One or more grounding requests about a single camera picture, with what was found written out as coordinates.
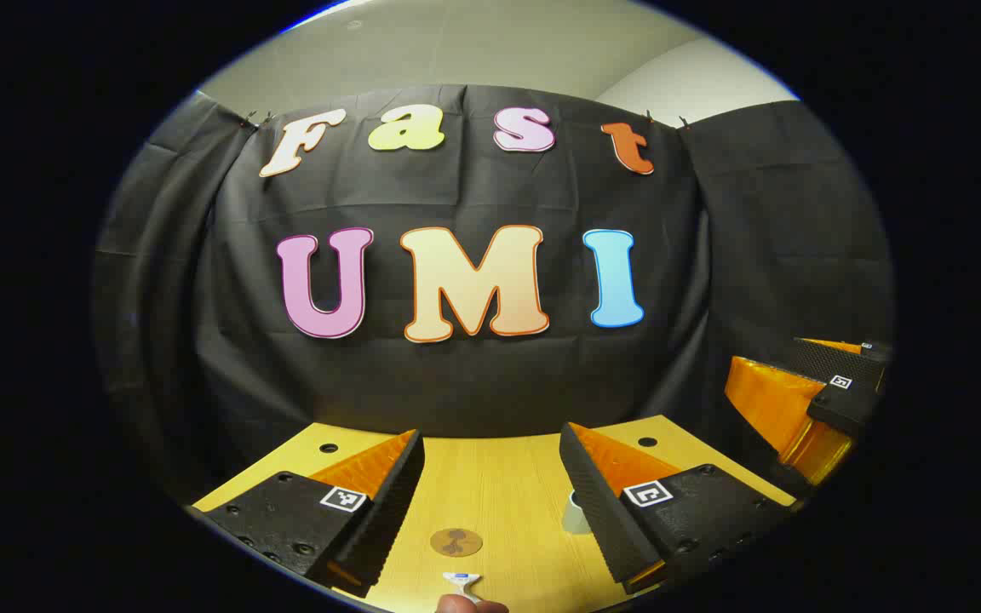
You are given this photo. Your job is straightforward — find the round brown coaster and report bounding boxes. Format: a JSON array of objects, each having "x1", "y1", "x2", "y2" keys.
[{"x1": 430, "y1": 528, "x2": 484, "y2": 558}]

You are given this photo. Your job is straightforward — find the black backdrop cloth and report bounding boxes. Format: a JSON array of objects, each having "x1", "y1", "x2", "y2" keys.
[{"x1": 92, "y1": 83, "x2": 896, "y2": 503}]

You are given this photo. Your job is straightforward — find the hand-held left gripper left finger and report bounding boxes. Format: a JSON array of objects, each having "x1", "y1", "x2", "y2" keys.
[{"x1": 188, "y1": 429, "x2": 425, "y2": 599}]

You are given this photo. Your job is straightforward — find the pale blue cup wooden handle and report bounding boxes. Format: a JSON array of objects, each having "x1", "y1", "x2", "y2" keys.
[{"x1": 562, "y1": 490, "x2": 595, "y2": 536}]

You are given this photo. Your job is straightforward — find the wooden desktop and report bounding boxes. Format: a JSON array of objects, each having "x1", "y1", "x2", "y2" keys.
[{"x1": 192, "y1": 415, "x2": 798, "y2": 613}]

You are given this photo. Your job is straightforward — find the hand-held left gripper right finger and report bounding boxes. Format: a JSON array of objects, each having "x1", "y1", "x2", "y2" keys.
[{"x1": 559, "y1": 421, "x2": 798, "y2": 595}]

